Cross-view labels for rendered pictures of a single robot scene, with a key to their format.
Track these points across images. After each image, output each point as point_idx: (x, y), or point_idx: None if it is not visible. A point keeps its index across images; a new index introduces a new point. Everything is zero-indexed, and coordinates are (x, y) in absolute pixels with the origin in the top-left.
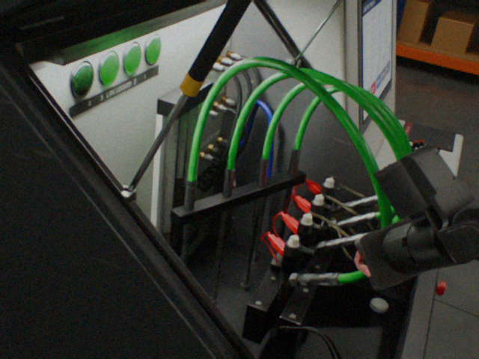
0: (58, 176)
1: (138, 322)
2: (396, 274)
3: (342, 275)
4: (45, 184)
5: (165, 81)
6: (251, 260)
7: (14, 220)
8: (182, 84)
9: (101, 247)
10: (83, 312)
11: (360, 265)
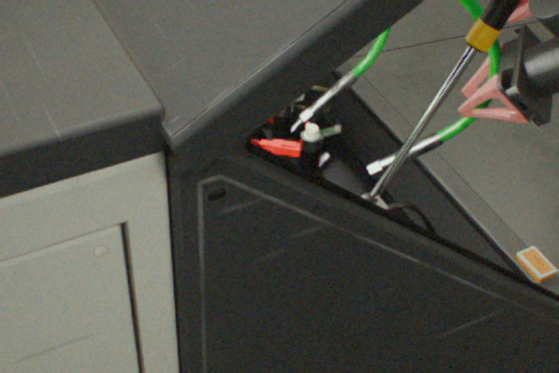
0: (326, 243)
1: (410, 325)
2: (547, 100)
3: (443, 133)
4: (304, 264)
5: None
6: None
7: (246, 338)
8: (481, 43)
9: (376, 281)
10: (337, 366)
11: (472, 112)
